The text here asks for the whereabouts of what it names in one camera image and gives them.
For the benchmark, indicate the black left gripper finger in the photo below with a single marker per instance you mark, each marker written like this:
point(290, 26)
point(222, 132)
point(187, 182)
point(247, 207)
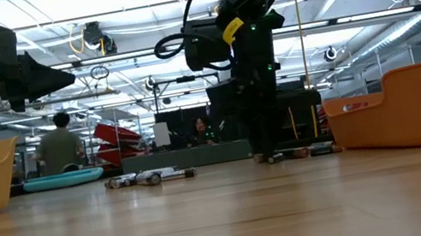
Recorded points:
point(67, 81)
point(38, 74)

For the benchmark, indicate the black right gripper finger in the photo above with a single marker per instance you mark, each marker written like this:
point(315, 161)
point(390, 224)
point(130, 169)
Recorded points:
point(269, 116)
point(250, 119)

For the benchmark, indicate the black and copper battery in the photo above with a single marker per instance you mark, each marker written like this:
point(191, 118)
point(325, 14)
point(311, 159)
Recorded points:
point(324, 149)
point(259, 158)
point(276, 158)
point(297, 153)

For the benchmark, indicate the silver battery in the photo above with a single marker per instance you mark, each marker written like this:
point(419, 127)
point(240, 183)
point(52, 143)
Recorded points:
point(159, 171)
point(179, 174)
point(152, 179)
point(124, 181)
point(109, 183)

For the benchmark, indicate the orange plastic bin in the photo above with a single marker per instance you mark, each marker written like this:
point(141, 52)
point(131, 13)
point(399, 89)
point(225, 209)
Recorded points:
point(418, 112)

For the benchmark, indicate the black equipment cabinet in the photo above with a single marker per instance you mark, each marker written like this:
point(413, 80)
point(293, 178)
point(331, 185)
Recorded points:
point(301, 115)

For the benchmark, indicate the seated person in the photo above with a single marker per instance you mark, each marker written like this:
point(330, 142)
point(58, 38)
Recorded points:
point(201, 132)

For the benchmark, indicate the standing person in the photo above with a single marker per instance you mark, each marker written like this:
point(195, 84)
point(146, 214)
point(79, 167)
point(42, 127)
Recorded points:
point(59, 149)

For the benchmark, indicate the red tray stack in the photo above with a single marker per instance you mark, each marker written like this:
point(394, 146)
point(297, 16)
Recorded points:
point(117, 141)

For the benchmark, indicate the grey power strip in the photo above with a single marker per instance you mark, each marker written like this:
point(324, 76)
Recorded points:
point(183, 158)

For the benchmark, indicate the white monitor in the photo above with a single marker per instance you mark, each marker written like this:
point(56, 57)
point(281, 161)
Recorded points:
point(161, 134)

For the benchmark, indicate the blue calculator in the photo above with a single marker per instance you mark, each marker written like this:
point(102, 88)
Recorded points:
point(63, 181)

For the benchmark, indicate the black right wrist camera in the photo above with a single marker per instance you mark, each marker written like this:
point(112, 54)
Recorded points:
point(204, 45)

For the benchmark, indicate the black metal gantry frame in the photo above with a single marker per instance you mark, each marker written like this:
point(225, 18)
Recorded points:
point(185, 79)

